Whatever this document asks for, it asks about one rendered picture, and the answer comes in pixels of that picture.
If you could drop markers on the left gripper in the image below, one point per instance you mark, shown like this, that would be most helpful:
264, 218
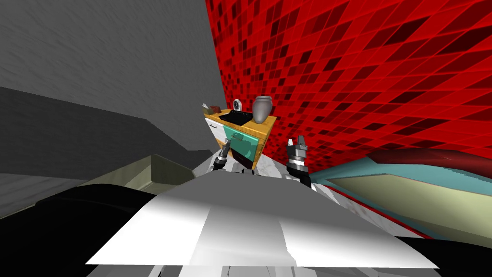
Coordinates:
224, 150

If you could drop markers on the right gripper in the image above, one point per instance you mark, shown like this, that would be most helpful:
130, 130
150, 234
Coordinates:
297, 151

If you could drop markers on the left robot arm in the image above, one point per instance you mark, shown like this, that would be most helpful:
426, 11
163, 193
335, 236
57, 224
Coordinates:
57, 231

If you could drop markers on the teal drawer front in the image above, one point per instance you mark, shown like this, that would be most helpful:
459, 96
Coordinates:
246, 144

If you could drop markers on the white cabinet door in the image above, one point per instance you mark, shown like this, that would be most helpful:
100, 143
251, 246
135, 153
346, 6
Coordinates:
216, 129

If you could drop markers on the orange wooden sink cabinet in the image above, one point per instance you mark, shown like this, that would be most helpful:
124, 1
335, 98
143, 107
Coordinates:
265, 132

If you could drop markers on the brown box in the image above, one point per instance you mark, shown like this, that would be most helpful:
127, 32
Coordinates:
215, 109

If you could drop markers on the beige tissue box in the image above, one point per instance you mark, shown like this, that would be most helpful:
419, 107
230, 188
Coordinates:
207, 109

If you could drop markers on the grey vase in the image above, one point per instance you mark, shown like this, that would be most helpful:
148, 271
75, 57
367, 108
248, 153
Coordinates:
262, 109

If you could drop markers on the round white clock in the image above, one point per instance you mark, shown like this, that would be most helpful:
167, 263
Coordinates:
238, 105

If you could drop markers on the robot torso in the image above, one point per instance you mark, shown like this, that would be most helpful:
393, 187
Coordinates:
246, 219

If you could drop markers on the olive grey tub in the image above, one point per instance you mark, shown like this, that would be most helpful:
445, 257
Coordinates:
153, 175

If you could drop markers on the teal and beige tub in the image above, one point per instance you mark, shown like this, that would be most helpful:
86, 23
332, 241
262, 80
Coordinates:
415, 200

